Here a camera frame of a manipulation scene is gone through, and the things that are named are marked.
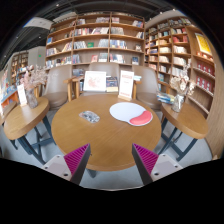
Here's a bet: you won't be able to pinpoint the white framed picture card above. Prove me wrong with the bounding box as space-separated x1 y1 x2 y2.
83 71 106 92

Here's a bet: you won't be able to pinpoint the left vase dried flowers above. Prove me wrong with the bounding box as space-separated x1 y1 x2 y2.
20 65 47 109

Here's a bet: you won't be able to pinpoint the white mouse pad red rest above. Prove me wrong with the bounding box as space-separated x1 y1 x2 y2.
109 102 153 126

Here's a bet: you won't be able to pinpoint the round wooden centre table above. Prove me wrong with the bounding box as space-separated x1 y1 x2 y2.
51 94 161 171

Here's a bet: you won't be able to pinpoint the wooden bookshelf far left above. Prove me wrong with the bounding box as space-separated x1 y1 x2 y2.
11 51 29 85

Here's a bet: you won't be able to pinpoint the stack of books right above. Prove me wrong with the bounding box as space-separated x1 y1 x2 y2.
157 92 175 104

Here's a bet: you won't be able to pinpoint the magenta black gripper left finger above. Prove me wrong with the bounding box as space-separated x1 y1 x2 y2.
42 144 91 185

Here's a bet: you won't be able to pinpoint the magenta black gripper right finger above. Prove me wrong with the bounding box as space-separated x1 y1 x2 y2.
132 143 182 185

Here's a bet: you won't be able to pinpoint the small white sign left table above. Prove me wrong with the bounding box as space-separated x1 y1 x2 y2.
17 84 27 106

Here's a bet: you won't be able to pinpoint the wooden bookshelf right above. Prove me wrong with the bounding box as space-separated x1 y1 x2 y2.
145 13 224 156

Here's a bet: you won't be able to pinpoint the white red table sign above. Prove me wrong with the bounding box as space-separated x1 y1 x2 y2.
118 70 134 100

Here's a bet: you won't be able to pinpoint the dark book on chair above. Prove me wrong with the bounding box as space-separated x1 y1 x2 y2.
106 77 118 92

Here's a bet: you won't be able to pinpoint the wooden bookshelf centre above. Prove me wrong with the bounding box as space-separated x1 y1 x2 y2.
44 11 146 73

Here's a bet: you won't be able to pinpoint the beige armchair right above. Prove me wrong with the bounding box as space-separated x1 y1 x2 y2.
132 65 161 111

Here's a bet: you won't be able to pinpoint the yellow poster on shelf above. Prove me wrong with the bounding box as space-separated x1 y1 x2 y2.
195 33 212 55

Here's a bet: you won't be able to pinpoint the beige armchair left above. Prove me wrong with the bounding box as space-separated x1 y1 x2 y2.
43 64 72 110

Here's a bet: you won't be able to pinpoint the round wooden table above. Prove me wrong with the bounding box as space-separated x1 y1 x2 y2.
51 94 161 171
159 103 208 161
4 97 53 165

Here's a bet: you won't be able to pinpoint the wooden bookshelf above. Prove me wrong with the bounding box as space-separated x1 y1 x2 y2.
11 51 29 85
145 13 224 156
44 11 146 73

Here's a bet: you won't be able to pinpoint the round wooden right table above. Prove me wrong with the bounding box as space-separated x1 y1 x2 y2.
159 103 208 161

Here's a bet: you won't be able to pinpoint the vase dried flowers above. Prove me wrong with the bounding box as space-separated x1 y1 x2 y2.
20 65 47 109
170 64 196 112

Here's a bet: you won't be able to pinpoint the round wooden left table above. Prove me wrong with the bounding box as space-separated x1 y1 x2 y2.
4 97 53 165

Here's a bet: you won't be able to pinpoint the patterned grey computer mouse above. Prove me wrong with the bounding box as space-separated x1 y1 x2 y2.
79 111 100 123

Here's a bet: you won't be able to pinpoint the right vase dried flowers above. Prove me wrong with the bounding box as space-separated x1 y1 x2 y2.
170 64 196 112

